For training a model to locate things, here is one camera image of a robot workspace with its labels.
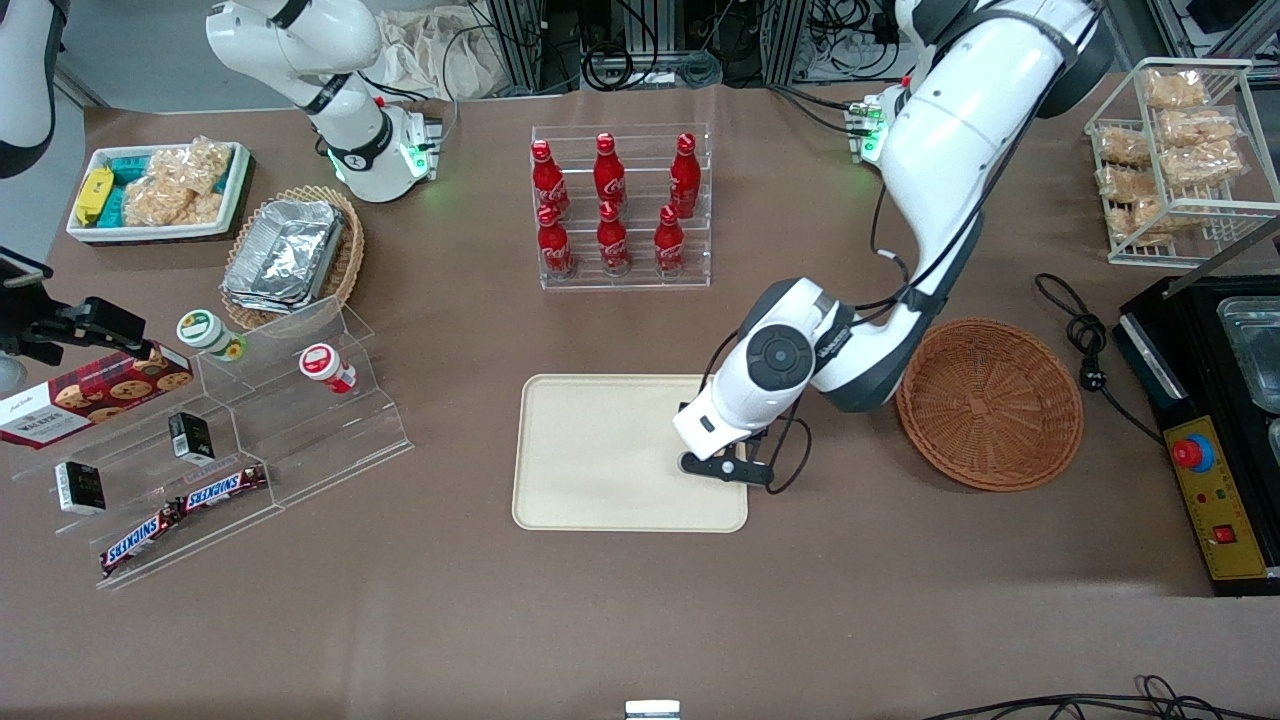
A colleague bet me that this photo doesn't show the oval wicker basket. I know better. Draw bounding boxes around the oval wicker basket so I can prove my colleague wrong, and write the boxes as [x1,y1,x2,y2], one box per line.
[220,184,367,332]

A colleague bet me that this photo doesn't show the clear fried snack bag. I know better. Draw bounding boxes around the clear fried snack bag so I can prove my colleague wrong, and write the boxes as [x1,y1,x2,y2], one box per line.
[1157,107,1242,150]
[1142,67,1212,112]
[1099,164,1162,207]
[1097,124,1154,170]
[1164,140,1247,190]
[1109,197,1172,247]

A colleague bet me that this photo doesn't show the black power cable with plug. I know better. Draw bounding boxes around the black power cable with plug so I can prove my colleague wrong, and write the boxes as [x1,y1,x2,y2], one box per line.
[1034,272,1167,442]

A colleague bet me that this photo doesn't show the stacked foil containers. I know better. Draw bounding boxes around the stacked foil containers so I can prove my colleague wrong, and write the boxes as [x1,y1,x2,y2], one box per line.
[221,198,347,316]

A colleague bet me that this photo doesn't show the red cookie box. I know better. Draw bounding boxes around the red cookie box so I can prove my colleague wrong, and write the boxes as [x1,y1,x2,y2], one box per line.
[0,342,195,452]

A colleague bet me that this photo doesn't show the large round wicker basket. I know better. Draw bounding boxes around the large round wicker basket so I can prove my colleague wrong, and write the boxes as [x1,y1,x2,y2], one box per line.
[894,317,1085,493]

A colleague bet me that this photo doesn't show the green lid yogurt cup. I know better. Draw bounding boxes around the green lid yogurt cup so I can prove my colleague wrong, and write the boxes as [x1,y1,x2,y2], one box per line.
[176,308,248,363]

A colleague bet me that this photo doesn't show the black base cables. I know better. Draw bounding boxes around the black base cables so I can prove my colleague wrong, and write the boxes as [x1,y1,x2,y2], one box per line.
[768,82,873,138]

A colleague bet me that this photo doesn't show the red lid yogurt cup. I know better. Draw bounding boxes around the red lid yogurt cup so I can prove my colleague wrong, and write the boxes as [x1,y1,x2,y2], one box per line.
[298,342,359,395]

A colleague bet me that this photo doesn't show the red cola bottle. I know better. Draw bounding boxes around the red cola bottle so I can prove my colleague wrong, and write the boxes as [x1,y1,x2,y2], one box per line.
[593,132,628,212]
[668,132,702,218]
[653,204,688,277]
[530,139,570,220]
[537,204,576,280]
[596,200,632,277]

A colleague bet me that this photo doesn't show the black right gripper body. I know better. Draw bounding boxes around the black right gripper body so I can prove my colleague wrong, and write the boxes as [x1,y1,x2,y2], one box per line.
[0,293,149,368]

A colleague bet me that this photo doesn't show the Snickers chocolate bar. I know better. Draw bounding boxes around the Snickers chocolate bar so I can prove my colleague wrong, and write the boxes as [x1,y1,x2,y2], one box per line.
[99,504,187,579]
[177,463,270,514]

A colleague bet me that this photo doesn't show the white rectangular snack bin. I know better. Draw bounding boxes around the white rectangular snack bin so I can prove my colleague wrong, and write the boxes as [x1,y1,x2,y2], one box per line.
[64,141,252,245]

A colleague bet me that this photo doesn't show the clear acrylic bottle rack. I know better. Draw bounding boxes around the clear acrylic bottle rack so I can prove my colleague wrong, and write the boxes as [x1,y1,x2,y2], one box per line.
[531,123,712,292]

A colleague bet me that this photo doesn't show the clear acrylic stepped shelf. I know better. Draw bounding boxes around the clear acrylic stepped shelf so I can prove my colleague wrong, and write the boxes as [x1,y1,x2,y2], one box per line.
[10,294,415,592]

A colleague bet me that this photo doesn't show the clear glass container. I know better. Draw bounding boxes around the clear glass container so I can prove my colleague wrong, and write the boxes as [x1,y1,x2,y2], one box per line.
[1217,296,1280,413]

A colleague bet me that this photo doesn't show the beige cloth bag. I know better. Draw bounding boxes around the beige cloth bag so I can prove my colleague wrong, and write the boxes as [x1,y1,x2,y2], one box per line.
[374,8,503,102]

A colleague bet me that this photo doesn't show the small black box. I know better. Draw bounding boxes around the small black box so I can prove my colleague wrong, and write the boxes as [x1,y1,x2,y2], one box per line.
[166,410,217,466]
[54,459,108,517]

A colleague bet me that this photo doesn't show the coiled black cables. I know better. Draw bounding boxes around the coiled black cables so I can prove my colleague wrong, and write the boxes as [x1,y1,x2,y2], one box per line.
[583,35,723,93]

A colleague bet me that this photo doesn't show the white wire rack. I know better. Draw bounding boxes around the white wire rack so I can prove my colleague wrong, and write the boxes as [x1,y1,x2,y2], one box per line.
[1086,57,1280,267]

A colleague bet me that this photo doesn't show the beige plastic serving tray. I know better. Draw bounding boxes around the beige plastic serving tray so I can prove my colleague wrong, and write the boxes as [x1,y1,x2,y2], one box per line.
[511,373,750,534]

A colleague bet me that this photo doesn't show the yellow snack packet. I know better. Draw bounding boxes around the yellow snack packet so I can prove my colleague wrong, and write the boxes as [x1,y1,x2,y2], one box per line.
[74,167,115,226]

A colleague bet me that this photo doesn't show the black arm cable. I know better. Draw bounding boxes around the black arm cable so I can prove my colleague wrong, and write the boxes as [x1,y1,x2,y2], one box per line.
[700,5,1101,495]

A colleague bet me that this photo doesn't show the black appliance with yellow panel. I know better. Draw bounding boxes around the black appliance with yellow panel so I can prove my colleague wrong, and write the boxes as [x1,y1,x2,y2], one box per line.
[1113,272,1280,598]

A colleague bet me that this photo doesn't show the clear rice cracker bag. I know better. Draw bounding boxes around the clear rice cracker bag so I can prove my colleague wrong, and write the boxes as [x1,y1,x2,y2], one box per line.
[122,138,234,228]

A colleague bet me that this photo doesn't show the black floor cables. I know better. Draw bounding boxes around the black floor cables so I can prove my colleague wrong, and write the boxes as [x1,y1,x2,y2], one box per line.
[918,674,1280,720]

